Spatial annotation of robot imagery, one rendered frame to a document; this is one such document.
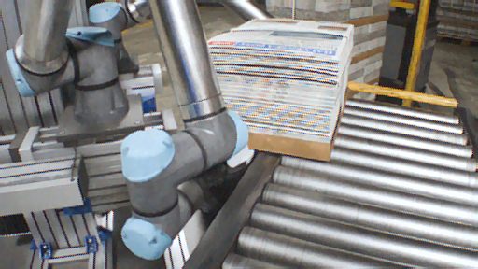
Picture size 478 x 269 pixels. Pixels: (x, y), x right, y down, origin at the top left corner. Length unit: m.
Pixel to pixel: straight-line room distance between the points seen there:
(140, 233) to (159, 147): 0.14
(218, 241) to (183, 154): 0.15
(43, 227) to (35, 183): 0.50
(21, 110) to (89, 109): 0.31
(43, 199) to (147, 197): 0.45
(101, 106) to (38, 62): 0.21
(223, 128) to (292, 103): 0.20
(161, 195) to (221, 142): 0.13
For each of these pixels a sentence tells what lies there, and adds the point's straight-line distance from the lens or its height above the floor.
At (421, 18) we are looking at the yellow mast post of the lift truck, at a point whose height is 0.86.
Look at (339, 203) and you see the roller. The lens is 0.65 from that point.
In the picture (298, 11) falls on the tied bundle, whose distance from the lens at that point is 1.88.
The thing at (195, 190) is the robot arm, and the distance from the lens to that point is 0.60.
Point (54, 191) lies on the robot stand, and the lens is 0.89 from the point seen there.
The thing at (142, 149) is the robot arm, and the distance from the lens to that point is 0.47.
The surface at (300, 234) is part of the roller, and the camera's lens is 0.60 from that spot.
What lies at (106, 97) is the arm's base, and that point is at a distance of 0.90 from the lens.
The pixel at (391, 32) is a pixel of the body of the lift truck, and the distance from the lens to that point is 3.02.
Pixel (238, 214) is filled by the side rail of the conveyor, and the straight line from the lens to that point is 0.60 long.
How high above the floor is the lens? 1.20
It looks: 29 degrees down
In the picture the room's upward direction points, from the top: straight up
